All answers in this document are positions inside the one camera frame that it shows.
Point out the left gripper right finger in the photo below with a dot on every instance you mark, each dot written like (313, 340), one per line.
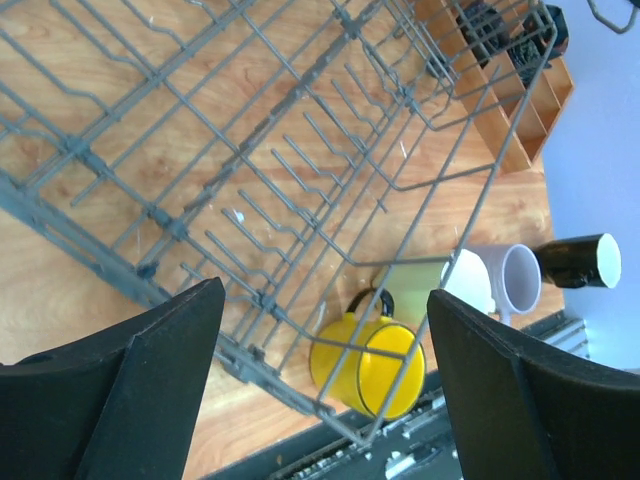
(523, 409)

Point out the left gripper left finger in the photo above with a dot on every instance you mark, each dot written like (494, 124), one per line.
(121, 403)

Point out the yellow enamel mug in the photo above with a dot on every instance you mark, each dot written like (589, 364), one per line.
(380, 357)

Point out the lilac ceramic mug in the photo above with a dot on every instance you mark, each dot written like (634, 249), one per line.
(515, 278)

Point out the cream ceramic mug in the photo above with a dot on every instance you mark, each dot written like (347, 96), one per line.
(411, 284)

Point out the black mug white inside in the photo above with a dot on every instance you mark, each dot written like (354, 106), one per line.
(578, 262)

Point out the wooden compartment tray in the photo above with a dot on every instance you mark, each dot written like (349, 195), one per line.
(499, 66)

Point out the grey wire dish rack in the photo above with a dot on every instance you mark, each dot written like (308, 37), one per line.
(283, 147)

